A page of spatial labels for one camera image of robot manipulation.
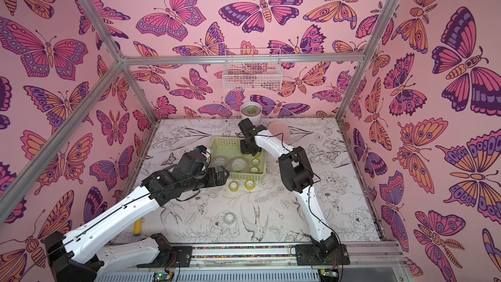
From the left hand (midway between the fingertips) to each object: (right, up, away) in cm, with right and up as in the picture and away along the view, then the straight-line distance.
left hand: (223, 173), depth 74 cm
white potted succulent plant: (+11, +28, +35) cm, 46 cm away
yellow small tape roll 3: (+10, -9, +18) cm, 22 cm away
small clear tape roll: (+1, -21, +9) cm, 23 cm away
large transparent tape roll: (+4, 0, +23) cm, 24 cm away
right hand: (+5, +6, +27) cm, 29 cm away
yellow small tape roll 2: (+12, -3, +22) cm, 25 cm away
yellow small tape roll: (+12, +1, +26) cm, 29 cm away
